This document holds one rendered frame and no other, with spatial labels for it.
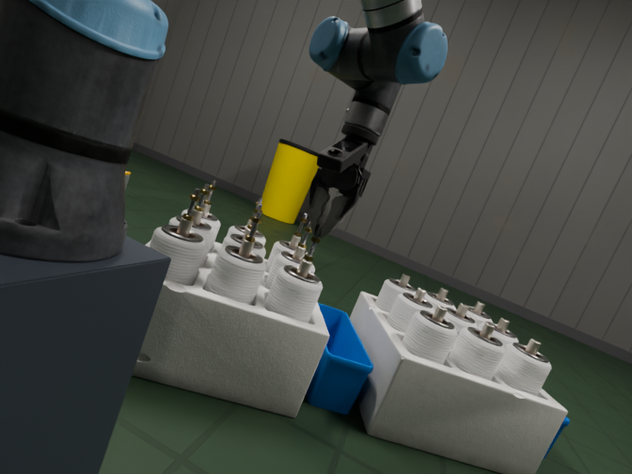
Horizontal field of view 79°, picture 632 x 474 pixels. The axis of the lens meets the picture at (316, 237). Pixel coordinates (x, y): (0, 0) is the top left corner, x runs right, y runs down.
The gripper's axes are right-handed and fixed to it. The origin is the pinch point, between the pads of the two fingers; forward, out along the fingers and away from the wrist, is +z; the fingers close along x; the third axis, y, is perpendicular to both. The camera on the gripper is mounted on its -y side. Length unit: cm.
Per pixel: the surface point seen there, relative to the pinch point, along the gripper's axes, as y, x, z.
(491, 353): 17.8, -38.7, 11.2
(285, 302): -4.1, -0.6, 14.4
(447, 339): 13.2, -29.7, 11.5
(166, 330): -16.1, 13.4, 24.6
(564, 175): 282, -76, -81
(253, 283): -6.6, 5.7, 13.2
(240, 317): -10.5, 3.9, 18.4
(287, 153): 206, 119, -17
